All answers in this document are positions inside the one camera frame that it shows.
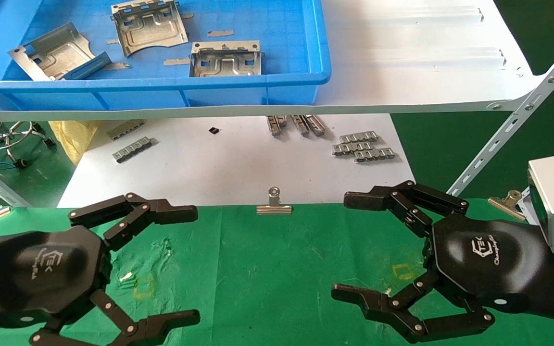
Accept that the grey metal connector strip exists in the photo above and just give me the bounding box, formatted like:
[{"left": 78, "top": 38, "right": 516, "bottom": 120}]
[
  {"left": 353, "top": 148, "right": 396, "bottom": 162},
  {"left": 305, "top": 114, "right": 326, "bottom": 136},
  {"left": 332, "top": 141, "right": 373, "bottom": 156},
  {"left": 113, "top": 136, "right": 153, "bottom": 163},
  {"left": 290, "top": 115, "right": 309, "bottom": 136},
  {"left": 107, "top": 120, "right": 146, "bottom": 140},
  {"left": 339, "top": 132, "right": 379, "bottom": 144},
  {"left": 266, "top": 115, "right": 288, "bottom": 136}
]

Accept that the blue plastic bin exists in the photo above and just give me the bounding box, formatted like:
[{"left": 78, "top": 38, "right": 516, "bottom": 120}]
[{"left": 0, "top": 0, "right": 332, "bottom": 111}]

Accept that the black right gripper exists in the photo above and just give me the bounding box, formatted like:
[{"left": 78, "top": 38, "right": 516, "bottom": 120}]
[{"left": 331, "top": 181, "right": 554, "bottom": 344}]

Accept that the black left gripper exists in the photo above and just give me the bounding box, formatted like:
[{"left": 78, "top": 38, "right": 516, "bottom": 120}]
[{"left": 0, "top": 192, "right": 201, "bottom": 346}]

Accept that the stamped sheet metal bracket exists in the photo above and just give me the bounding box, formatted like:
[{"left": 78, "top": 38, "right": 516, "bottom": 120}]
[
  {"left": 8, "top": 22, "right": 112, "bottom": 81},
  {"left": 111, "top": 0, "right": 189, "bottom": 58},
  {"left": 189, "top": 40, "right": 264, "bottom": 78}
]

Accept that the silver binder clip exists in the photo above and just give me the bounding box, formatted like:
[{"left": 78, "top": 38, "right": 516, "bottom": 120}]
[{"left": 256, "top": 186, "right": 293, "bottom": 215}]

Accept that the yellow plastic bag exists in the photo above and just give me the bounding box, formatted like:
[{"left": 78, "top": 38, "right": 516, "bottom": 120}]
[{"left": 49, "top": 120, "right": 101, "bottom": 167}]

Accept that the white metal shelf board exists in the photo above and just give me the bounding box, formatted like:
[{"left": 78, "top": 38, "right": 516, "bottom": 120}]
[{"left": 0, "top": 0, "right": 545, "bottom": 124}]

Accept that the black stool with chrome base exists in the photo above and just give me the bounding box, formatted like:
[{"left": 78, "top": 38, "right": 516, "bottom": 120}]
[{"left": 0, "top": 121, "right": 57, "bottom": 169}]

